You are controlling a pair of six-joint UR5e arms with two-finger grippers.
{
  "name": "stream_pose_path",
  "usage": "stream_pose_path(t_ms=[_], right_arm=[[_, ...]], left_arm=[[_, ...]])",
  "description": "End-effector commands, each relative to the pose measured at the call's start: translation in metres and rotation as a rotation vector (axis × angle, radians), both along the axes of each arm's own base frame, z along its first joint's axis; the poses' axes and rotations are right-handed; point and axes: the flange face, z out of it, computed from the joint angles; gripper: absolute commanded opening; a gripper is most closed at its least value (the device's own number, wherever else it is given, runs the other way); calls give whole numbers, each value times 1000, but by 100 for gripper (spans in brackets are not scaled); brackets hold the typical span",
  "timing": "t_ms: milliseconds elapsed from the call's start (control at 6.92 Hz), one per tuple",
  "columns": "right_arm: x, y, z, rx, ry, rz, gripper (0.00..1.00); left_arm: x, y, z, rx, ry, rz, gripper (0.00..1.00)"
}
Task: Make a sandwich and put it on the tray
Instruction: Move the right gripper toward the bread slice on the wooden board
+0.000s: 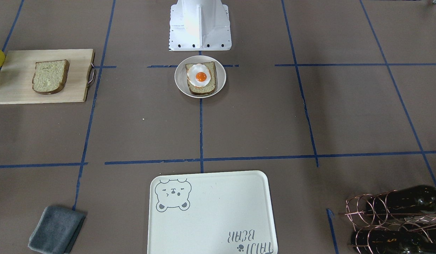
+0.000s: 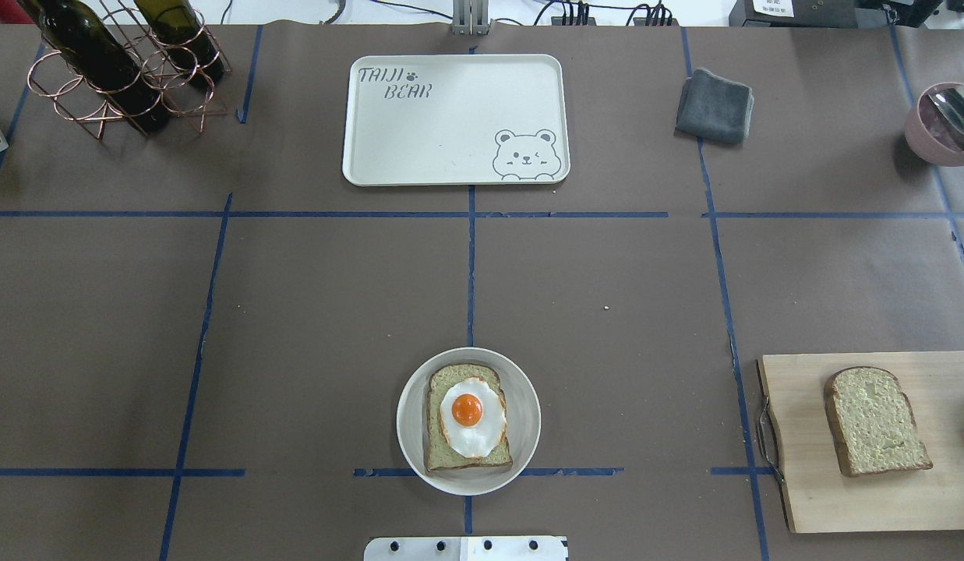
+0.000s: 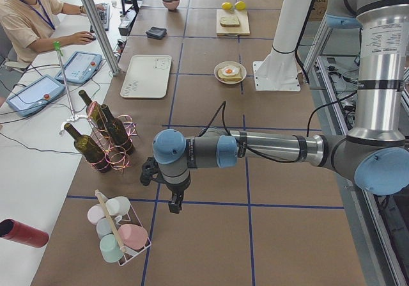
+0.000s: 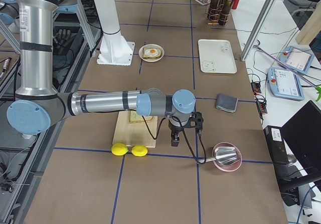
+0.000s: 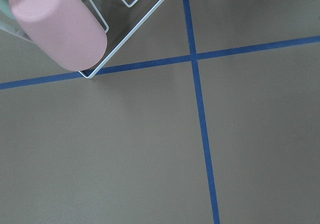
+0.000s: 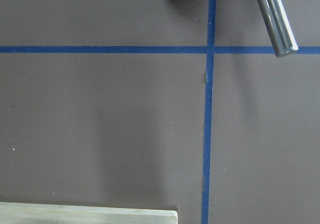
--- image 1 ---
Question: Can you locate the bread slice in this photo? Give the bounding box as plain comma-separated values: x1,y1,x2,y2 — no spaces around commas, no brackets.
185,61,216,95
32,59,70,95

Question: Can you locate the white round plate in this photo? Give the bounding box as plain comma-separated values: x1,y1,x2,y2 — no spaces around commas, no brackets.
174,56,227,98

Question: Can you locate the fried egg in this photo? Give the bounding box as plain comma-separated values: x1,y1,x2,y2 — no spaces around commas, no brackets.
186,63,211,88

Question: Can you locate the white bear tray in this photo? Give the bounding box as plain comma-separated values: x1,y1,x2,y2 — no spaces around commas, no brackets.
147,170,278,254

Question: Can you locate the wooden cutting board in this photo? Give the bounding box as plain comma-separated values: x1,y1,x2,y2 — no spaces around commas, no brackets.
0,49,95,104

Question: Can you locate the dark wine bottle lower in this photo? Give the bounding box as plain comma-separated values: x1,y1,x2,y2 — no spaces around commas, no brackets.
350,229,436,254

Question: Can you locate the dark wine bottle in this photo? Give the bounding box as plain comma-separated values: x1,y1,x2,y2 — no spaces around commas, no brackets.
366,185,436,218
350,229,436,254

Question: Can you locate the grey folded cloth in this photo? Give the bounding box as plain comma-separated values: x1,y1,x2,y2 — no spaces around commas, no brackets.
28,206,86,254

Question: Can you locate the dark wine bottle upper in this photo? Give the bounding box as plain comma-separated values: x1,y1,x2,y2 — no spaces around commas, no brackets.
366,185,436,218

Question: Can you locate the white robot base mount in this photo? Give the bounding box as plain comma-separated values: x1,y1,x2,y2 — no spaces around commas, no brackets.
168,0,232,51

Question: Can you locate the copper wire bottle rack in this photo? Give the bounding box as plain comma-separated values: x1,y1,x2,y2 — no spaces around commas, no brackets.
344,190,436,244

